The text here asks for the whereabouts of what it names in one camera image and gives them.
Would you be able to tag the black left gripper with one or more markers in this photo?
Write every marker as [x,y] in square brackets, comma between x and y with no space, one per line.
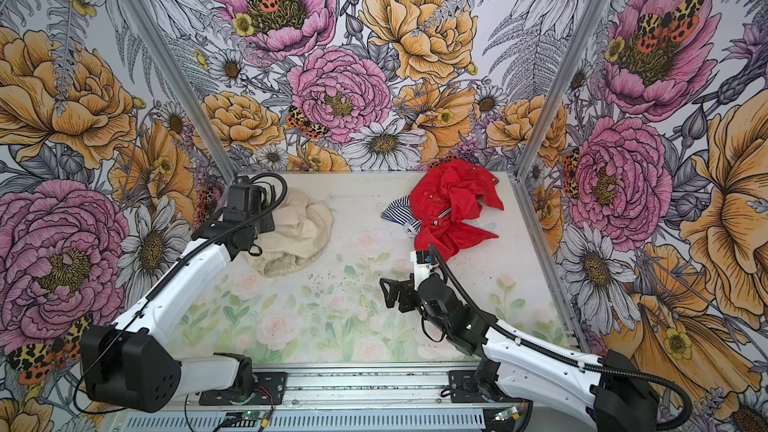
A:
[267,224]

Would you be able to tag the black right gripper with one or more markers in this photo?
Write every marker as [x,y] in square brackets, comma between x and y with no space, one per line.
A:
[407,288]

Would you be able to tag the cream beige cloth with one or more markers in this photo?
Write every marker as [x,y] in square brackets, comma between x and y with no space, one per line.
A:
[302,232]

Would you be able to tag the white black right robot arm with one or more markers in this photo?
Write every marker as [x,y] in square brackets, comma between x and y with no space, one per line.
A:
[606,392]

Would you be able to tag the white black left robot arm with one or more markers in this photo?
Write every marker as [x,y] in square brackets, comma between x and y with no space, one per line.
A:
[126,364]

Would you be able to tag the blue white striped cloth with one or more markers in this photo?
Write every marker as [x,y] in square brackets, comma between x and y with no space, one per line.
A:
[400,212]

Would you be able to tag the red cloth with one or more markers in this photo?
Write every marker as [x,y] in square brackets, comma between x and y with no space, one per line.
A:
[446,200]

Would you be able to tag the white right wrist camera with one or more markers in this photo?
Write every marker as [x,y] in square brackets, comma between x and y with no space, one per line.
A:
[422,266]

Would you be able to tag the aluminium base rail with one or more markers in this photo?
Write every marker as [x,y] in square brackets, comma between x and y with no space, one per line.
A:
[322,387]

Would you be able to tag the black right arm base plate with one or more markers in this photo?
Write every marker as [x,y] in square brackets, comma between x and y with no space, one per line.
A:
[463,387]

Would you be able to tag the aluminium corner post left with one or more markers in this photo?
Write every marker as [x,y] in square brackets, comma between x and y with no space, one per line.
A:
[152,36]

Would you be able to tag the aluminium corner post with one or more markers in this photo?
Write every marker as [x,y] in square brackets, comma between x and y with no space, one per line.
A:
[582,34]
[152,36]

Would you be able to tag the white perforated cable duct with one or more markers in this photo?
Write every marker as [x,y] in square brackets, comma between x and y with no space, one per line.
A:
[462,419]

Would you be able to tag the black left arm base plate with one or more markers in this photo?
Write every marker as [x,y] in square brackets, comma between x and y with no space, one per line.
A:
[263,389]

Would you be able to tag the aluminium corner post right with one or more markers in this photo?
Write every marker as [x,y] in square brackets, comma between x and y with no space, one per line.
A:
[582,34]

